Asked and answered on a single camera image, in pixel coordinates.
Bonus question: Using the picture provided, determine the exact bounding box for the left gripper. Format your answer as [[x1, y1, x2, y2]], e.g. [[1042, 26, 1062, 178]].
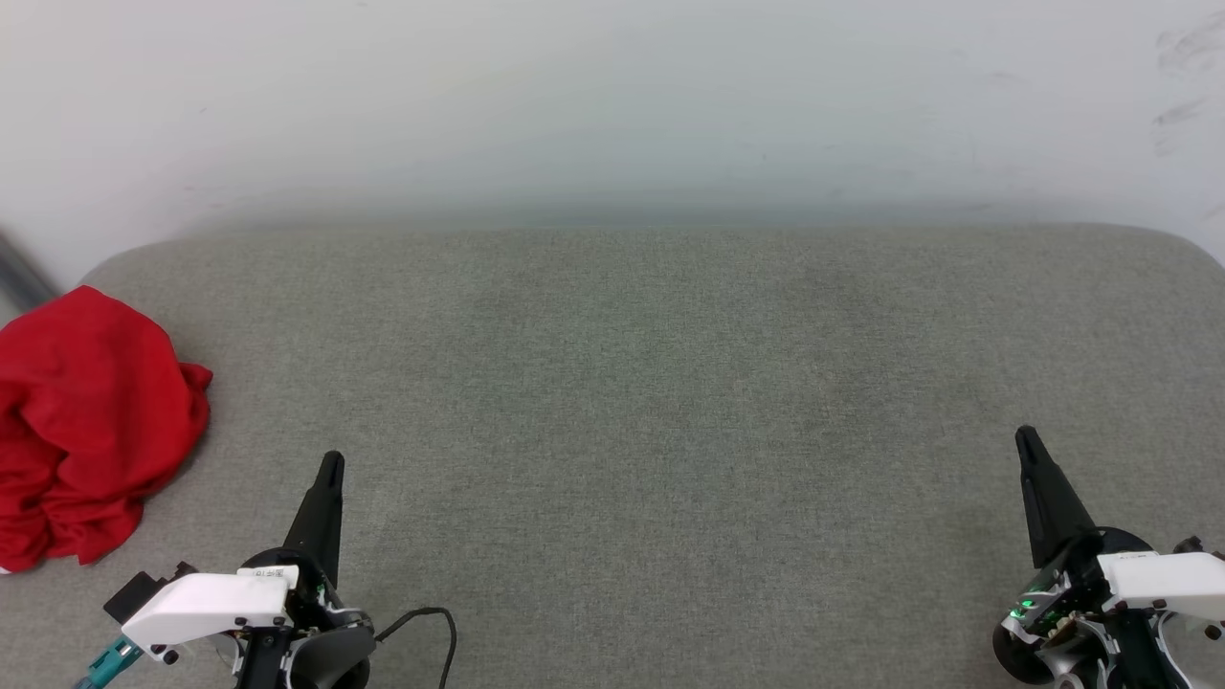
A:
[[234, 451, 375, 689]]

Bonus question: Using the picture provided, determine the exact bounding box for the thin black cable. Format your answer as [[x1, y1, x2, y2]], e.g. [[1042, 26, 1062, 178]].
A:
[[373, 607, 458, 689]]

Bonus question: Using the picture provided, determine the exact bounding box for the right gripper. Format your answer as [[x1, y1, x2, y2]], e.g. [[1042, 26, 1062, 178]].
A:
[[992, 425, 1199, 689]]

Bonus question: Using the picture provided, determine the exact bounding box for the teal cable connector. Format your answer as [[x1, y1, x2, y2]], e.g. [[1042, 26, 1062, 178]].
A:
[[75, 635, 145, 689]]

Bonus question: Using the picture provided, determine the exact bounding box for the red cloth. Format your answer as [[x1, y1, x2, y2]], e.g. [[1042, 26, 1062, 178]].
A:
[[0, 285, 214, 573]]

